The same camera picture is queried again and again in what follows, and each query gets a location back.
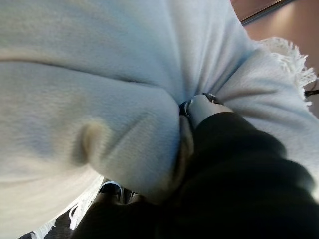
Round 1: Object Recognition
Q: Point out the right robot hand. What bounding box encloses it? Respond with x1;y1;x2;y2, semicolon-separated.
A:
72;92;319;239

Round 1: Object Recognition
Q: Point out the white fringed cushion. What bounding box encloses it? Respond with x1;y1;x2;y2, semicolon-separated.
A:
0;0;319;239

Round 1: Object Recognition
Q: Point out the glossy brown cabinet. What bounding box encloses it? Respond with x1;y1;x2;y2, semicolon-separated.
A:
230;0;319;100

